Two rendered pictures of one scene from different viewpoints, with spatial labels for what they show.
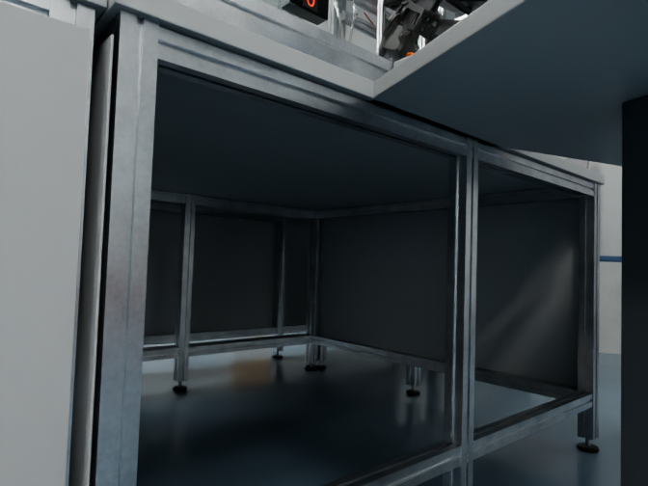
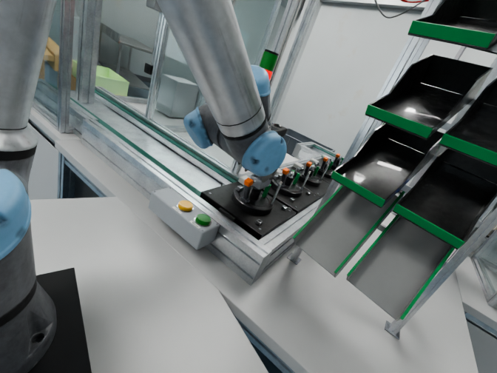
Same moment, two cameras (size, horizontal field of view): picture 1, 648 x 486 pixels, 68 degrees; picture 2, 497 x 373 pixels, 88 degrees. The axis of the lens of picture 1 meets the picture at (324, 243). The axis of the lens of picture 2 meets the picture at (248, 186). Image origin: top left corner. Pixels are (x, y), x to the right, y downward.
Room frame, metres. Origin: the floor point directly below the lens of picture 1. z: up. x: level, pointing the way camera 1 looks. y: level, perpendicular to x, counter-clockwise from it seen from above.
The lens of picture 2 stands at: (0.90, -0.84, 1.36)
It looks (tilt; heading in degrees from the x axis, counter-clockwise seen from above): 24 degrees down; 68
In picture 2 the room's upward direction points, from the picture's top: 21 degrees clockwise
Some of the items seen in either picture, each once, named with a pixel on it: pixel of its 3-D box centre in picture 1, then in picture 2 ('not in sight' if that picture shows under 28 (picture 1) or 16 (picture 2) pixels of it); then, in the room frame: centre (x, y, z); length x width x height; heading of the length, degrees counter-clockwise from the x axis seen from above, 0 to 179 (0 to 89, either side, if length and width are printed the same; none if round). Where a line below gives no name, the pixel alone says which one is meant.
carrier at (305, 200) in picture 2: not in sight; (289, 179); (1.40, 0.02, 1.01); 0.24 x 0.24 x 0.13; 41
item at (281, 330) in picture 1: (296, 284); not in sight; (2.70, 0.15, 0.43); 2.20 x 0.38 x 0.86; 131
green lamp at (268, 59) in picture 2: not in sight; (268, 61); (1.18, 0.07, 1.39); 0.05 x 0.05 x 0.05
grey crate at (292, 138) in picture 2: not in sight; (300, 149); (2.34, 1.67, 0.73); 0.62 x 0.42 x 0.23; 131
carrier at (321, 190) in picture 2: not in sight; (310, 171); (1.59, 0.18, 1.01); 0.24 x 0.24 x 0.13; 41
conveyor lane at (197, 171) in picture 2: not in sight; (191, 174); (1.03, 0.09, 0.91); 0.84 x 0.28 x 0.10; 131
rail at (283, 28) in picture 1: (352, 75); (157, 183); (0.92, -0.04, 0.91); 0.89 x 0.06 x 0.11; 131
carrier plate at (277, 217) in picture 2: not in sight; (251, 204); (1.21, -0.15, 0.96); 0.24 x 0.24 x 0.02; 41
